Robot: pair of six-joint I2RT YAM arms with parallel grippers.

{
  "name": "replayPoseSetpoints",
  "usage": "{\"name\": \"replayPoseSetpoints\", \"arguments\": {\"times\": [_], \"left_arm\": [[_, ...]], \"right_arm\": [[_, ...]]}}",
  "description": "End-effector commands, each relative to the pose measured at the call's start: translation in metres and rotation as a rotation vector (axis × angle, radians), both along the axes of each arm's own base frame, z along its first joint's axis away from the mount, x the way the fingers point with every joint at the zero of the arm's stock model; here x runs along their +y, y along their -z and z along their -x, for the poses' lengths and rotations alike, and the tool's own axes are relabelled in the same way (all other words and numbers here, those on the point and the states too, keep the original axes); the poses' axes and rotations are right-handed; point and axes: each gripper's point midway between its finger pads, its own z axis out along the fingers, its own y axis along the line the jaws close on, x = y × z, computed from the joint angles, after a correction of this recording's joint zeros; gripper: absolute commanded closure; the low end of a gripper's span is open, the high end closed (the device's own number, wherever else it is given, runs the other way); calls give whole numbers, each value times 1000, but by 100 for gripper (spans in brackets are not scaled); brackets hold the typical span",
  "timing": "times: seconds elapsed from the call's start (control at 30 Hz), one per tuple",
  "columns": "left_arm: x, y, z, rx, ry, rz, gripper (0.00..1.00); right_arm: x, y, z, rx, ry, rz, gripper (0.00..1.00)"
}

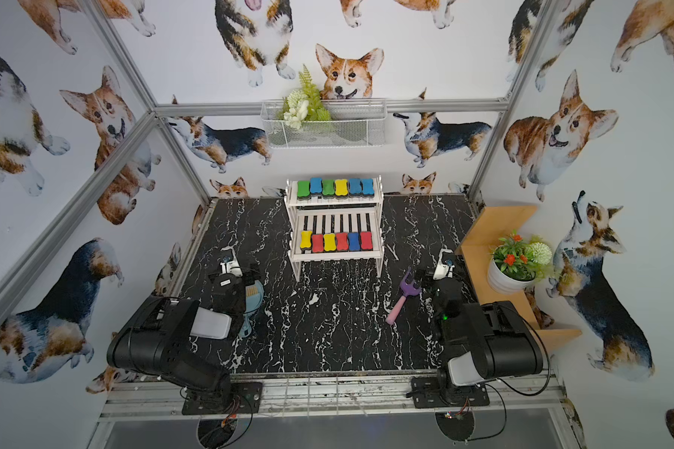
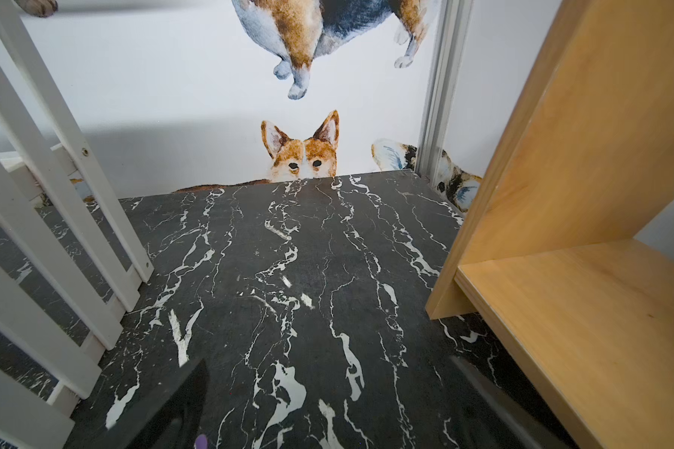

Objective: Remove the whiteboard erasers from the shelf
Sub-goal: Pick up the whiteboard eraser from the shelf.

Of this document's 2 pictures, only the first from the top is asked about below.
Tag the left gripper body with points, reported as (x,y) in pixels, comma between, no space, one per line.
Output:
(239,278)

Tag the green eraser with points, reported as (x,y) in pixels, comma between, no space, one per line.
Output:
(303,190)
(328,188)

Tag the yellow eraser top shelf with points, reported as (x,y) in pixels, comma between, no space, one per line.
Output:
(341,187)

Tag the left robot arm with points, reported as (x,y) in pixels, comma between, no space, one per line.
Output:
(156,339)

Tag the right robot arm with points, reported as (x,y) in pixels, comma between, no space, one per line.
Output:
(482,342)

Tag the wooden corner shelf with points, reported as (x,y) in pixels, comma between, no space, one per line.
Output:
(476,248)

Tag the blue eraser bottom shelf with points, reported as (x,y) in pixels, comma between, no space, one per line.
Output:
(353,242)

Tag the white wooden two-tier shelf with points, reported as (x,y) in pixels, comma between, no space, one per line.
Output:
(334,215)

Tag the potted plant red flowers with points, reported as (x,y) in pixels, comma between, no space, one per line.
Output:
(518,263)

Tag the yellow eraser bottom far left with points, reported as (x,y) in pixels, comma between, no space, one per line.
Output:
(306,241)

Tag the red eraser bottom far right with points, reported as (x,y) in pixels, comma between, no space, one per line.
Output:
(366,241)

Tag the red eraser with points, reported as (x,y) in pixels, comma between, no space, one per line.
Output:
(366,241)
(317,243)
(341,240)

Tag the green eraser top far left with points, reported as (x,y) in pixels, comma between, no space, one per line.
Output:
(303,190)

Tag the green fern white flowers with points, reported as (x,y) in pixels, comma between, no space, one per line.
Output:
(304,104)

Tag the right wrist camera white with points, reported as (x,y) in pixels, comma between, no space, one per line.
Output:
(445,265)

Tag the purple toy rake pink handle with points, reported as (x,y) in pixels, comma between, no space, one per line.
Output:
(410,286)

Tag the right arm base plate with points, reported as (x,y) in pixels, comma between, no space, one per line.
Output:
(433,392)

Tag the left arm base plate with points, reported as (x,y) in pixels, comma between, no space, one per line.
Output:
(243,397)

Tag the white wire wall basket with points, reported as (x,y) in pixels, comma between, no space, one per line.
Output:
(359,123)

